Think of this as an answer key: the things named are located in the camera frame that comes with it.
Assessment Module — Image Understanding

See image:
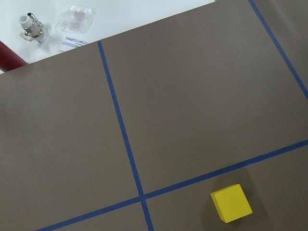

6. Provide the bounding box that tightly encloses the yellow foam block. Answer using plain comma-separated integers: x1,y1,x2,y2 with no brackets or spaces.
210,184,253,223

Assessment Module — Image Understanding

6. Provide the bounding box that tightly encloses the blue white label card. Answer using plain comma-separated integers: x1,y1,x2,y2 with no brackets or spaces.
58,37,88,52

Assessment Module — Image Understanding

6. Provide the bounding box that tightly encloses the clear plastic bag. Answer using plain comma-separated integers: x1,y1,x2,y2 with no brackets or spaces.
55,5,96,34

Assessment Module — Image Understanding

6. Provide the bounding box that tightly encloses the metal pipe fitting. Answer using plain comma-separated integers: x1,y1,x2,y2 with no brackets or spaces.
19,13,45,43

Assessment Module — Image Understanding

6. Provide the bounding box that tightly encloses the dark red cylinder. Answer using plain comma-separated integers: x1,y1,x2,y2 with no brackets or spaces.
0,41,27,72

